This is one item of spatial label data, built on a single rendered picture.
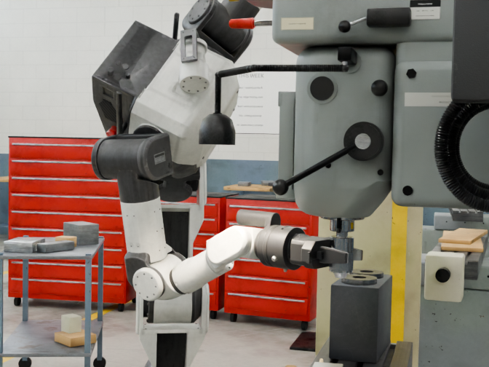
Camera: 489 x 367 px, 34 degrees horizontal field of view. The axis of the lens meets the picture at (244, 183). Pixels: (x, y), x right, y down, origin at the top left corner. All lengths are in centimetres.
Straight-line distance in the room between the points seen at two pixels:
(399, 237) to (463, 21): 217
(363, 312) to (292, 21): 82
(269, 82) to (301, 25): 939
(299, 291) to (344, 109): 480
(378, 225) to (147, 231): 165
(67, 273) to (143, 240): 514
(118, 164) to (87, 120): 994
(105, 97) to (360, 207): 73
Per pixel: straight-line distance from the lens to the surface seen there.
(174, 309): 220
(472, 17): 120
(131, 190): 179
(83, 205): 683
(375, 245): 332
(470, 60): 120
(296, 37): 148
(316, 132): 148
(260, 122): 1087
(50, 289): 703
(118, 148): 180
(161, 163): 180
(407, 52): 146
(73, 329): 466
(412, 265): 332
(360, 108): 147
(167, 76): 190
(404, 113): 144
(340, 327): 203
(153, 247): 183
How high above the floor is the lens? 145
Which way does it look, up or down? 3 degrees down
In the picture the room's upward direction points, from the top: 1 degrees clockwise
